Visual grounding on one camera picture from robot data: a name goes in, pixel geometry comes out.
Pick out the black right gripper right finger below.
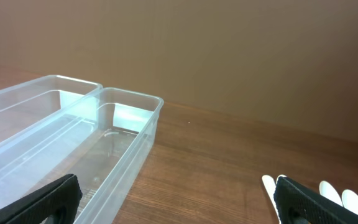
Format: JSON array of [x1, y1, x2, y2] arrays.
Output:
[[274, 177, 358, 224]]

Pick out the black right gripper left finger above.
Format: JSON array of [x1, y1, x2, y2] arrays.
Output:
[[0, 174, 83, 224]]

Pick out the white plastic spoon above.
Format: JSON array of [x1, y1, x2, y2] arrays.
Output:
[[319, 180, 343, 206], [341, 189, 358, 215]]

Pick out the right clear plastic container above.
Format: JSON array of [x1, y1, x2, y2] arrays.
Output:
[[0, 88, 163, 223]]

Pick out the clear plastic container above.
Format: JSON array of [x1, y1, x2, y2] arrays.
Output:
[[0, 88, 163, 223], [0, 75, 103, 143]]

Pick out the left clear plastic container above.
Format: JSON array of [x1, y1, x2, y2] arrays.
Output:
[[0, 75, 103, 143]]

